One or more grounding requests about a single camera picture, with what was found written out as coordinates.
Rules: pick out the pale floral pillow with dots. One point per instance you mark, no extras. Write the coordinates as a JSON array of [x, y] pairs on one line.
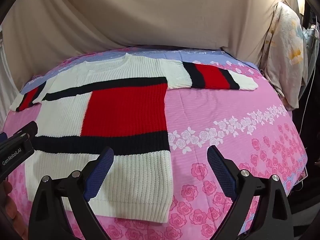
[[285, 55]]

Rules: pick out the beige backdrop cloth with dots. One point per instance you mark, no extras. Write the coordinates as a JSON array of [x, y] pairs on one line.
[[150, 12]]

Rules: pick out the person's left hand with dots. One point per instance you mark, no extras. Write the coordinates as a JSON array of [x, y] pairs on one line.
[[10, 205]]

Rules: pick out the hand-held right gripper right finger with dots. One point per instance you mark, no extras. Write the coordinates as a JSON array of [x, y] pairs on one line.
[[220, 166]]

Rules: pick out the white red black knit sweater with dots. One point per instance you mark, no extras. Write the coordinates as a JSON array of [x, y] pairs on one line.
[[125, 110]]

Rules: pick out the pale blue plastic appliance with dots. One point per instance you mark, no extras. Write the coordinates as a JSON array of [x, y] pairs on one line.
[[310, 37]]

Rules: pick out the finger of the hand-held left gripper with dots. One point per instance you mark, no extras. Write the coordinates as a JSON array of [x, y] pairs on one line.
[[27, 130]]

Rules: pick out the pink floral bed sheet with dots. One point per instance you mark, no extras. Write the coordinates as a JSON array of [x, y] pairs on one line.
[[225, 110]]

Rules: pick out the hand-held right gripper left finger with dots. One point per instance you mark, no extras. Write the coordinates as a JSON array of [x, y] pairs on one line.
[[101, 166]]

